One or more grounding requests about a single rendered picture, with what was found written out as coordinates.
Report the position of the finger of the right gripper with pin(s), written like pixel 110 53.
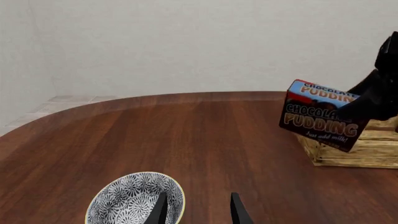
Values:
pixel 367 85
pixel 373 108

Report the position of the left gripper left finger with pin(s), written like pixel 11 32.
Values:
pixel 159 213

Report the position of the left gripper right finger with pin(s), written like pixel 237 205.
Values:
pixel 238 213

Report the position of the wooden slat tray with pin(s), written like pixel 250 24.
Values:
pixel 370 147

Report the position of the black-and-white patterned bowl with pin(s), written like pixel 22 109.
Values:
pixel 127 198

